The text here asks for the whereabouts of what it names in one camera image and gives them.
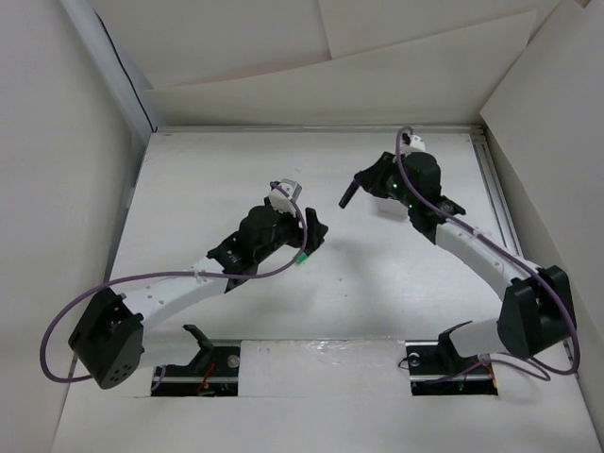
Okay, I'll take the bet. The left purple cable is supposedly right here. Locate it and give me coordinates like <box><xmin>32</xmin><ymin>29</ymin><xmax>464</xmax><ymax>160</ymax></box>
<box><xmin>41</xmin><ymin>181</ymin><xmax>310</xmax><ymax>393</ymax></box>

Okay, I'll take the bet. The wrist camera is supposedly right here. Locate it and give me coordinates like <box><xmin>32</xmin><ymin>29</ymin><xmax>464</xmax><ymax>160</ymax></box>
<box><xmin>268</xmin><ymin>179</ymin><xmax>302</xmax><ymax>216</ymax></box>
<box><xmin>402</xmin><ymin>133</ymin><xmax>427</xmax><ymax>154</ymax></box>

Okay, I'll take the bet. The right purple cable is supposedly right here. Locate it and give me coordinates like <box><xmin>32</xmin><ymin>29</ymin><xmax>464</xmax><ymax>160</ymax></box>
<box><xmin>394</xmin><ymin>126</ymin><xmax>580</xmax><ymax>386</ymax></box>

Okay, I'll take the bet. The purple cable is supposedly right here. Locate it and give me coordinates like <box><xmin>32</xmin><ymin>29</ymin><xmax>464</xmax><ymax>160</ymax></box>
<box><xmin>394</xmin><ymin>126</ymin><xmax>580</xmax><ymax>386</ymax></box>
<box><xmin>41</xmin><ymin>181</ymin><xmax>310</xmax><ymax>393</ymax></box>

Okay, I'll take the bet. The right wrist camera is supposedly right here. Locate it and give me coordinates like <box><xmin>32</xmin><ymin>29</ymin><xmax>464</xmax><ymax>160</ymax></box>
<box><xmin>402</xmin><ymin>133</ymin><xmax>427</xmax><ymax>154</ymax></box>

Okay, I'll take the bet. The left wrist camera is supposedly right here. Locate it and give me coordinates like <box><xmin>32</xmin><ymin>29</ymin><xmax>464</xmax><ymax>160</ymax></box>
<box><xmin>268</xmin><ymin>179</ymin><xmax>302</xmax><ymax>216</ymax></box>

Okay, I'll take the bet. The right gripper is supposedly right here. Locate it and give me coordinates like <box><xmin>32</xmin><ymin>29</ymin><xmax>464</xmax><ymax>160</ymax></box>
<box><xmin>355</xmin><ymin>151</ymin><xmax>418</xmax><ymax>210</ymax></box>

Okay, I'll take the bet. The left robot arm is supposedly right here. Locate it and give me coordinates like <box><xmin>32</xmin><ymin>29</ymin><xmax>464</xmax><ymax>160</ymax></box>
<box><xmin>68</xmin><ymin>204</ymin><xmax>328</xmax><ymax>390</ymax></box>

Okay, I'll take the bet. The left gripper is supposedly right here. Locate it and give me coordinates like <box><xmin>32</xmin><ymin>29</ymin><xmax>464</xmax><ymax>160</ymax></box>
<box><xmin>254</xmin><ymin>204</ymin><xmax>326</xmax><ymax>263</ymax></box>

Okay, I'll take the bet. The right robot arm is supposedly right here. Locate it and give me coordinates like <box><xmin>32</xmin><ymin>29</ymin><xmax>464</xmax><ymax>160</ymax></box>
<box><xmin>351</xmin><ymin>152</ymin><xmax>580</xmax><ymax>381</ymax></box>

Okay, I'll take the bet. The purple highlighter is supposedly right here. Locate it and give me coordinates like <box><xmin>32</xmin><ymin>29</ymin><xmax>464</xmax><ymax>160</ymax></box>
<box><xmin>338</xmin><ymin>179</ymin><xmax>360</xmax><ymax>209</ymax></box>

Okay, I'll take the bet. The white divided container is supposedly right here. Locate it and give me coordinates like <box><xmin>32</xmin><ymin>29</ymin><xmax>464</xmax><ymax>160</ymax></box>
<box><xmin>375</xmin><ymin>198</ymin><xmax>408</xmax><ymax>221</ymax></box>

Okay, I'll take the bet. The aluminium table rail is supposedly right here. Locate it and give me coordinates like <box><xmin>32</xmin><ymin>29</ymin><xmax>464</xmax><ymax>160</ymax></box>
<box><xmin>470</xmin><ymin>126</ymin><xmax>524</xmax><ymax>258</ymax></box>

